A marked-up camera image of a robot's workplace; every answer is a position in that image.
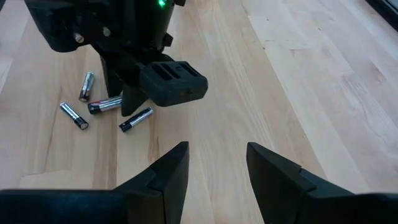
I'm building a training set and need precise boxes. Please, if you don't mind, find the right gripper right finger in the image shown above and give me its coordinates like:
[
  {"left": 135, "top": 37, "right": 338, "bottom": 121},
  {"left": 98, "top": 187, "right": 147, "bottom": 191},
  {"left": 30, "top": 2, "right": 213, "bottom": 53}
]
[{"left": 246, "top": 142, "right": 355, "bottom": 224}]

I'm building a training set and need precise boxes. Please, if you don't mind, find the silver black battery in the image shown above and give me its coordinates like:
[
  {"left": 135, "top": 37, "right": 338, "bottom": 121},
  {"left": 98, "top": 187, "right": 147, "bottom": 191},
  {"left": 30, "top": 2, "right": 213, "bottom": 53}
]
[
  {"left": 118, "top": 107, "right": 154, "bottom": 133},
  {"left": 87, "top": 96, "right": 123, "bottom": 115},
  {"left": 59, "top": 102, "right": 90, "bottom": 131},
  {"left": 78, "top": 72, "right": 95, "bottom": 103}
]

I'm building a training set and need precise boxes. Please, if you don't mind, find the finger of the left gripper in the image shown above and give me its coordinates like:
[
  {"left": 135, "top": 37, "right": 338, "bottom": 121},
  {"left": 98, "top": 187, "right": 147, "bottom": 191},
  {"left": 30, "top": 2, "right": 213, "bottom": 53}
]
[
  {"left": 99, "top": 57, "right": 124, "bottom": 97},
  {"left": 121, "top": 85, "right": 149, "bottom": 118}
]

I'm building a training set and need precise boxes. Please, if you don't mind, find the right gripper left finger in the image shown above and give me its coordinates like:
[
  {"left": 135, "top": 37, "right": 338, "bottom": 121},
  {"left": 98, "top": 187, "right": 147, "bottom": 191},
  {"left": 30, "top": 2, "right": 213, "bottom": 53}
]
[{"left": 113, "top": 141, "right": 190, "bottom": 224}]

